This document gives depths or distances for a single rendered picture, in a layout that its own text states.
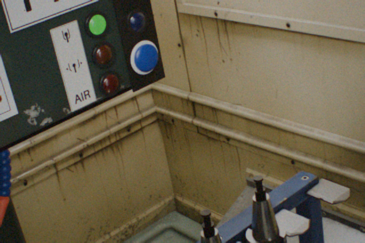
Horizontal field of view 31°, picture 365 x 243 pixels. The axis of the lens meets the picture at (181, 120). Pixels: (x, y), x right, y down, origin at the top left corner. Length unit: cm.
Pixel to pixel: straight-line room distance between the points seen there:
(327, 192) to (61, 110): 62
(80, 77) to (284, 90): 102
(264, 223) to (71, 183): 105
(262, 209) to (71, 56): 47
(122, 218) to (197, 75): 56
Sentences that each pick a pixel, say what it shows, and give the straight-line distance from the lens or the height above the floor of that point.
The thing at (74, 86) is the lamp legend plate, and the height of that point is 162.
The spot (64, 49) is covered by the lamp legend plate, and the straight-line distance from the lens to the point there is 64.
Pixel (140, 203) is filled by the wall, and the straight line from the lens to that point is 216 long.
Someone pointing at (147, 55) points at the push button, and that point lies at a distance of 69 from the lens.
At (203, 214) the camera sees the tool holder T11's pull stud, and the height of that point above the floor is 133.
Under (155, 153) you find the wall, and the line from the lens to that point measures 214.
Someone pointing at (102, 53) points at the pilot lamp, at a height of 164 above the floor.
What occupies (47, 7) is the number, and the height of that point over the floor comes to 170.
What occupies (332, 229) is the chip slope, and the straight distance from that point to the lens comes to 169.
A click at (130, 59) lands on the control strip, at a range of 69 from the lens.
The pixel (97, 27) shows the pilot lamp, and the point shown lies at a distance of 65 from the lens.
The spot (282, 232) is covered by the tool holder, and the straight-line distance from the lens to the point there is 105.
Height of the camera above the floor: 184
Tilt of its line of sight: 25 degrees down
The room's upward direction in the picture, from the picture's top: 11 degrees counter-clockwise
